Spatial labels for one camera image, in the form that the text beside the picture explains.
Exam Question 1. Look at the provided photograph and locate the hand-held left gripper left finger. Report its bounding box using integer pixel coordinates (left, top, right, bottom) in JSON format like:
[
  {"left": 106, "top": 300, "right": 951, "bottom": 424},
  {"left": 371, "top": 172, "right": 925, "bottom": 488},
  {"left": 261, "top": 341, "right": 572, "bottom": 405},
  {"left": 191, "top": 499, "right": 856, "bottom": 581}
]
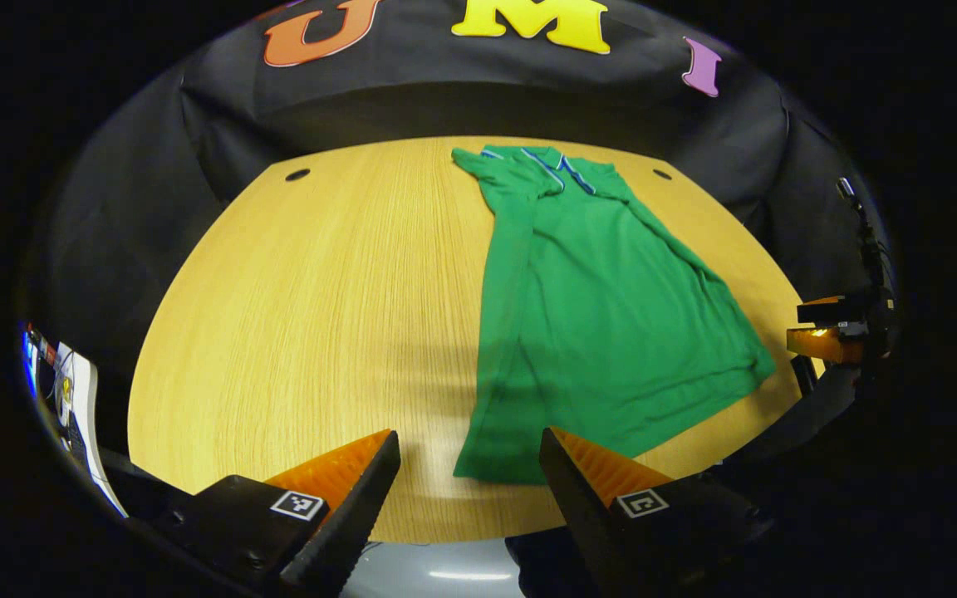
[{"left": 150, "top": 429, "right": 402, "bottom": 598}]

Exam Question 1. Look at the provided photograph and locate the white device box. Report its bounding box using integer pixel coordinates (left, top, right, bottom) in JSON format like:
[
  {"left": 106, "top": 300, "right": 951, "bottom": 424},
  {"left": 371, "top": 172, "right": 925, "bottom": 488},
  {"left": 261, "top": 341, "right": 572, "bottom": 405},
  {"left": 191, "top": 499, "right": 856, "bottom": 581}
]
[{"left": 53, "top": 341, "right": 129, "bottom": 517}]

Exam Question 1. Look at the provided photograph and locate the black backdrop cloth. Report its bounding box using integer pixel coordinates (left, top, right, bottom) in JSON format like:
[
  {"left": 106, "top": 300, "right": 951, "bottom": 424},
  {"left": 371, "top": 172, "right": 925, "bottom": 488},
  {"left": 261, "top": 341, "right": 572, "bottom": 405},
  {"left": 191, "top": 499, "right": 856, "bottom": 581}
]
[{"left": 17, "top": 0, "right": 899, "bottom": 453}]

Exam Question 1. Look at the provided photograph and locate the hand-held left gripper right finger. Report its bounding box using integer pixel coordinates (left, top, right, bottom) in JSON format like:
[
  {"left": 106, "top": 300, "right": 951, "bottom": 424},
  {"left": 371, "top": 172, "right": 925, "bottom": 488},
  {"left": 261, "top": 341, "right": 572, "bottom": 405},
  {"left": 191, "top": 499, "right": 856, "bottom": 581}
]
[{"left": 539, "top": 427, "right": 778, "bottom": 598}]

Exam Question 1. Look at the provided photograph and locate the green T-shirt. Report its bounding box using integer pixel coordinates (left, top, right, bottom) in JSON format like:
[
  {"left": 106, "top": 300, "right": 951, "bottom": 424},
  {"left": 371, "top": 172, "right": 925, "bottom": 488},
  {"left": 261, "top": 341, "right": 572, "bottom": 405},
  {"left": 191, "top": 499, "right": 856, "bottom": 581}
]
[{"left": 451, "top": 145, "right": 777, "bottom": 485}]

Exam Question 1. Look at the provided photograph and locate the person's dark clothing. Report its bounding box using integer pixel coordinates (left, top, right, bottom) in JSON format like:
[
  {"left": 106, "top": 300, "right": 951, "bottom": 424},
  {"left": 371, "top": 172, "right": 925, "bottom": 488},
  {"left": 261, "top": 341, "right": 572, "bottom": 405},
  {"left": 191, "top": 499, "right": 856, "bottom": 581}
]
[{"left": 505, "top": 532, "right": 581, "bottom": 598}]

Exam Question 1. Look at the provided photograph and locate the lit monitor screen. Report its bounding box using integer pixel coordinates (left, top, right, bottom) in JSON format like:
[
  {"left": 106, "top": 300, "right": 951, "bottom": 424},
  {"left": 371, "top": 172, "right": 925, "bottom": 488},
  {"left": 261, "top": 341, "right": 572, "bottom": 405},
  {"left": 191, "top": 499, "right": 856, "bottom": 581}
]
[{"left": 22, "top": 326, "right": 42, "bottom": 401}]

